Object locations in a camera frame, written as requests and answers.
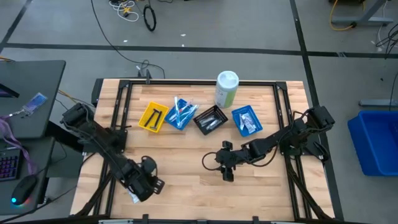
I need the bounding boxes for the black backlit keyboard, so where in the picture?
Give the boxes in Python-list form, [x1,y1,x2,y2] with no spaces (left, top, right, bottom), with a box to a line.
[0,147,21,183]

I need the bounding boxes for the black cable tangle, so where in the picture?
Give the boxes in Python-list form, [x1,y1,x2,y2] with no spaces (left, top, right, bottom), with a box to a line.
[374,23,398,60]

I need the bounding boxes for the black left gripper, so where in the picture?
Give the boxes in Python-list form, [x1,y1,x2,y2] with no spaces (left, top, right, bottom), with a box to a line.
[127,167,165,202]

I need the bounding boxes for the dark blue disposable razor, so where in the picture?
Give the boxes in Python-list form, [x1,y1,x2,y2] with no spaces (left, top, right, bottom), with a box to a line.
[150,110,164,131]
[143,108,160,128]

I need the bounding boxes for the grey desk base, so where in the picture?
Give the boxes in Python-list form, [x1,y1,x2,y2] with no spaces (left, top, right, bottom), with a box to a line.
[330,0,394,28]

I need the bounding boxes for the blue toothbrush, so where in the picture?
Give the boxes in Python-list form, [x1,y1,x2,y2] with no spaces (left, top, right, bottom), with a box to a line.
[179,107,200,128]
[173,95,182,128]

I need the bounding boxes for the yellow floor cable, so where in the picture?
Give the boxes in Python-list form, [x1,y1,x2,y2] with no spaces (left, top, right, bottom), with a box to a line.
[329,0,357,32]

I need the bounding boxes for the yellow plastic basket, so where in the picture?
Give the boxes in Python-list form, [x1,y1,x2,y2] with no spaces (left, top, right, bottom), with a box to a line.
[138,101,170,134]

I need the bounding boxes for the black plastic basket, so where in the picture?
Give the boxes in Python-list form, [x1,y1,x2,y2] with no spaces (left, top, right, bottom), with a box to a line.
[192,104,229,136]

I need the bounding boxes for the white cable bundle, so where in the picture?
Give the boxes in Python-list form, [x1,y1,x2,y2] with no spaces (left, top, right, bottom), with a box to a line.
[108,0,140,23]

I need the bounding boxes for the black coiled cable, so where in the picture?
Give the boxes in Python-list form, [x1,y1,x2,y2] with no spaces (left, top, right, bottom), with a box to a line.
[142,0,157,32]

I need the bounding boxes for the long black floor cable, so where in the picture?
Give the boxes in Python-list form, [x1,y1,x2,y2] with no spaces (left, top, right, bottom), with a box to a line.
[90,0,166,79]

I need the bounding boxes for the black computer mouse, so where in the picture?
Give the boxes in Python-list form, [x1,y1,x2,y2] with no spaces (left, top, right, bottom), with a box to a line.
[11,174,38,206]

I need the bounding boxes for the white green wipes canister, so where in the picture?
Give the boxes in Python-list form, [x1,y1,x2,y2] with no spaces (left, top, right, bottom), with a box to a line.
[214,70,240,109]

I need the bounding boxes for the blue id badge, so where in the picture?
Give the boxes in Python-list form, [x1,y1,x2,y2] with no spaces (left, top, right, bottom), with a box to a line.
[21,92,49,114]

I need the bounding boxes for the large blue plastic bin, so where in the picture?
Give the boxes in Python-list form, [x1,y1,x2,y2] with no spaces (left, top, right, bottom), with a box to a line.
[347,110,398,177]

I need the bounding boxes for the black monitor edge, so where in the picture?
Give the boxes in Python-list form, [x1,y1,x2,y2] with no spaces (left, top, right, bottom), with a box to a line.
[0,82,20,99]

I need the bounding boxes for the grey metal floor bar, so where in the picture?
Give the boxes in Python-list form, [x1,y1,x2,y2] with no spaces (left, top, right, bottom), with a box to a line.
[358,99,398,108]

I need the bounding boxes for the purple lanyard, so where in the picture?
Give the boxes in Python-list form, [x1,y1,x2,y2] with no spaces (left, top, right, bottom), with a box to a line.
[0,111,35,175]

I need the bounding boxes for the black desk top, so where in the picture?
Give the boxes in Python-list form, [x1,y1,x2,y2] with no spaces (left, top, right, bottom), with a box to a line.
[0,60,67,139]

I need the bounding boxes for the thin yellow cables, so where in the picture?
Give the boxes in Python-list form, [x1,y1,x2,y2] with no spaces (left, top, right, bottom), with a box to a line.
[57,89,78,105]

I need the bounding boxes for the black keyboard shelf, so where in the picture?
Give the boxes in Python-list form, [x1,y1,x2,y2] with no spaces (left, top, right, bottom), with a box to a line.
[0,138,56,216]

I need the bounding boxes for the blue plastic basket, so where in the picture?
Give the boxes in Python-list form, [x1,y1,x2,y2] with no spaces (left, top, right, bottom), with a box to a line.
[164,98,200,131]
[231,105,264,138]

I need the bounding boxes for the red toothbrush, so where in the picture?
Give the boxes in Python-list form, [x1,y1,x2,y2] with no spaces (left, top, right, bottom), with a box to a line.
[170,100,193,121]

